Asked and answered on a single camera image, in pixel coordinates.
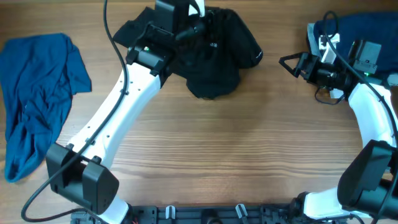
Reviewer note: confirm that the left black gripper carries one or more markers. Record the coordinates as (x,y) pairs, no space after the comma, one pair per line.
(193,32)

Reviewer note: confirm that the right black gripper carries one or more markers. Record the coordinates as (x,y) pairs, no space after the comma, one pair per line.
(304,66)

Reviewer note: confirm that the black t-shirt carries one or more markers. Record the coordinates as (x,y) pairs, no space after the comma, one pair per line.
(210,63)

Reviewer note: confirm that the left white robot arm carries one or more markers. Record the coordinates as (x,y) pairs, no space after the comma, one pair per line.
(80,171)

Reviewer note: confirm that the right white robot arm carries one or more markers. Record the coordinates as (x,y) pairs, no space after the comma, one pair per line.
(368,187)

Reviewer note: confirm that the navy blue folded garment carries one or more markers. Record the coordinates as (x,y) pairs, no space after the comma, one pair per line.
(377,27)

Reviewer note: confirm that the grey folded garment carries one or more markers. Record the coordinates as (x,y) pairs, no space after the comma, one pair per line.
(315,50)

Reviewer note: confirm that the teal blue shirt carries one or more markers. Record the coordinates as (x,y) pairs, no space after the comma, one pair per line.
(39,76)

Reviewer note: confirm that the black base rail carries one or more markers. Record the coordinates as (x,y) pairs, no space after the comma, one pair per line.
(239,214)

